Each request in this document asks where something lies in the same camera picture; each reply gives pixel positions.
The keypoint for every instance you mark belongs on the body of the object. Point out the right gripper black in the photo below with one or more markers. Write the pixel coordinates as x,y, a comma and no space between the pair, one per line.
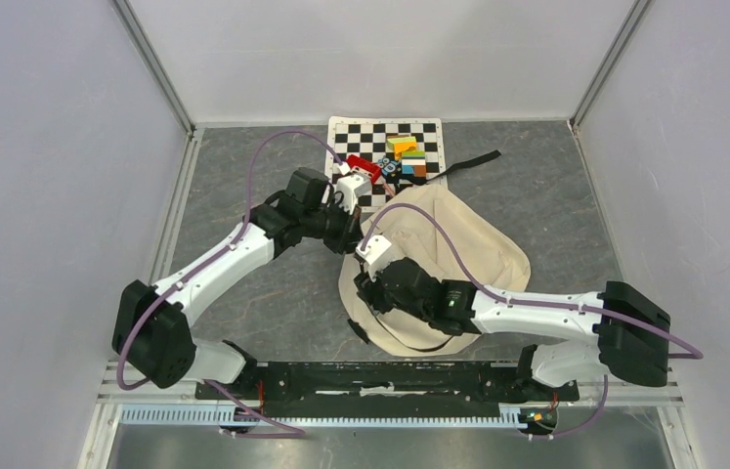
371,290

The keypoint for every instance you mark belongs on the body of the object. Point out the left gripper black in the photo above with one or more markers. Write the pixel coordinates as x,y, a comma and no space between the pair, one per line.
351,232

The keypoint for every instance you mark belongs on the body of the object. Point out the cream canvas backpack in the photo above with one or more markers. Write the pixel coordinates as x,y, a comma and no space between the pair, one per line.
491,256

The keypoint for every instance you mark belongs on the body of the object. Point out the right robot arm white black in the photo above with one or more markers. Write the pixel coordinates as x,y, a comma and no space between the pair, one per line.
617,331

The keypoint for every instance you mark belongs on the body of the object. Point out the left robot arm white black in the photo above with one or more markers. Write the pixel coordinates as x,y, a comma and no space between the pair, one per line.
153,329

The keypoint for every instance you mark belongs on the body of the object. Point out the blue black toy robot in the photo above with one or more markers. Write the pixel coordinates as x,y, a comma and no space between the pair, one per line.
390,169

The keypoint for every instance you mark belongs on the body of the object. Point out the black white chessboard mat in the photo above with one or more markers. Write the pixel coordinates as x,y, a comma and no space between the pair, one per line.
366,138

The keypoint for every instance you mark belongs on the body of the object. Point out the stacked colourful toy blocks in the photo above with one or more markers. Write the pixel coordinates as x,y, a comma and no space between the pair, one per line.
414,164

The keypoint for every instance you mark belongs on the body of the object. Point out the green orange toy block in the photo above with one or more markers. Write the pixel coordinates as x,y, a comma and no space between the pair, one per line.
398,145

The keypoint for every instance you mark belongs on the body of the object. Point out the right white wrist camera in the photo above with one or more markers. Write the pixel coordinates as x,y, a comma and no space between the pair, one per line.
376,254

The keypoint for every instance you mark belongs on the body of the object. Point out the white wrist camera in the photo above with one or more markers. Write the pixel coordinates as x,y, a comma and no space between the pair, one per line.
347,189
376,254

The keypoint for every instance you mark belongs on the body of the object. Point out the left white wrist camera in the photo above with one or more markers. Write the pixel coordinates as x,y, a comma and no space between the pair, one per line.
347,189

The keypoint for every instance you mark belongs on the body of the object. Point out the red toy brick frame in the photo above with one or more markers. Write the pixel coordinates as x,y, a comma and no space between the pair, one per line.
365,167

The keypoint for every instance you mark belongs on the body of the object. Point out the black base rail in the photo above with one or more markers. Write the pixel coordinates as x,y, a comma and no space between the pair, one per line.
285,399

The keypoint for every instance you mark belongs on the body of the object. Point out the aluminium frame post left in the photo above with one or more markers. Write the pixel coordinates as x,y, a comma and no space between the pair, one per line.
155,67

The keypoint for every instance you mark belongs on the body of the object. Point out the aluminium frame post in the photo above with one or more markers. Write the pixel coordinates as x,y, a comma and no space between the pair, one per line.
155,67
632,20

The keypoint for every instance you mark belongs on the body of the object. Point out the aluminium frame post right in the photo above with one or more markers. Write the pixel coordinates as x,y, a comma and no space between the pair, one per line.
632,20

